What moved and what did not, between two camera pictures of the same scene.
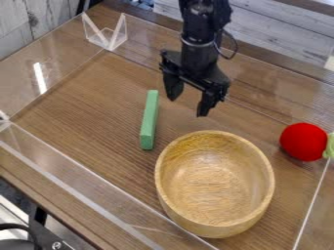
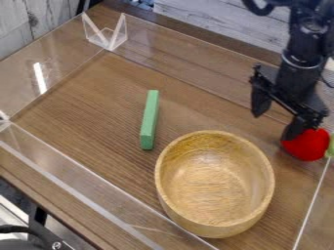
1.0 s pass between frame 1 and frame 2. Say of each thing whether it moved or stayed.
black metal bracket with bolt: stayed
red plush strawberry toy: stayed
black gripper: moved
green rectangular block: stayed
